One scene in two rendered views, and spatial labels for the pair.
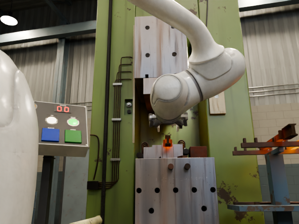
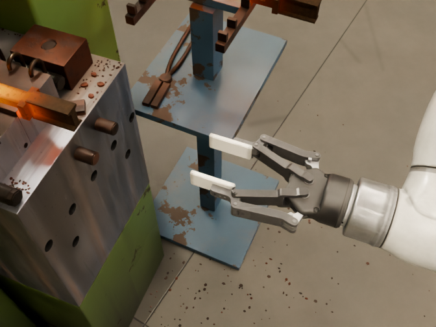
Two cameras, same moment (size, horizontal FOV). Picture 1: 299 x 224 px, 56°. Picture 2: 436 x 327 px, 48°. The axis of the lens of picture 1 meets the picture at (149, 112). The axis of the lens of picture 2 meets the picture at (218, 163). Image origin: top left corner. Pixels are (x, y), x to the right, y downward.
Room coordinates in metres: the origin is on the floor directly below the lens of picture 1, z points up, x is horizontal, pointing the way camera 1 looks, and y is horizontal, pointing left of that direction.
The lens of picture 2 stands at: (0.94, 0.35, 1.62)
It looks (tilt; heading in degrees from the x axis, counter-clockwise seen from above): 55 degrees down; 288
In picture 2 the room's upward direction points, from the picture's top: straight up
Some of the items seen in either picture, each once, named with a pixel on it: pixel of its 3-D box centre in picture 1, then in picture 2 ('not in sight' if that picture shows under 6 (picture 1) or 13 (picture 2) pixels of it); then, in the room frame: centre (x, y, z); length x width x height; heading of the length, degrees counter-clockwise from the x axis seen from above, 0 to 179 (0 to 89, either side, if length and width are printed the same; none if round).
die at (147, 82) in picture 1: (162, 98); not in sight; (1.63, -0.08, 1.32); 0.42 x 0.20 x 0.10; 177
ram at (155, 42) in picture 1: (167, 62); not in sight; (1.63, -0.12, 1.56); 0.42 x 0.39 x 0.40; 177
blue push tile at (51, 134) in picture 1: (50, 135); not in sight; (1.25, 0.45, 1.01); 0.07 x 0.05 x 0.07; 112
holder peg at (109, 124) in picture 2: (187, 166); (106, 126); (1.34, -0.17, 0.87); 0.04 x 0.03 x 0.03; 177
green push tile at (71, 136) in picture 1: (73, 137); not in sight; (1.29, 0.36, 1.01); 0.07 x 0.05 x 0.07; 112
